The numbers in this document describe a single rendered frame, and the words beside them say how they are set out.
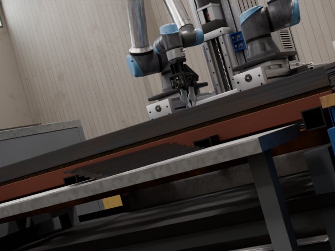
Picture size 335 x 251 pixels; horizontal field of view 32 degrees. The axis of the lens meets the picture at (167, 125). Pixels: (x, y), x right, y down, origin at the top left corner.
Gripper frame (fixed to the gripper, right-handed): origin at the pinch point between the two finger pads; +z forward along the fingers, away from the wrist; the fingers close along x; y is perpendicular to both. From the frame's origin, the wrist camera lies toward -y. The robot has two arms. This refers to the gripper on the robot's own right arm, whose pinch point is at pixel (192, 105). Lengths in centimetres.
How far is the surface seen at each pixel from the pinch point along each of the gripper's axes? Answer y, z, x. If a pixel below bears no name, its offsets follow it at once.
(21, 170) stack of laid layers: 83, 8, -23
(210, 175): 4.5, 29.7, 1.1
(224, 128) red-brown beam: 83, 13, 49
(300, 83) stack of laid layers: 83, 8, 71
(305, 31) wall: -787, -114, -147
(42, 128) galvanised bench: 2, -12, -82
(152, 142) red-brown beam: 83, 12, 27
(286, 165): 4.6, 33.1, 33.8
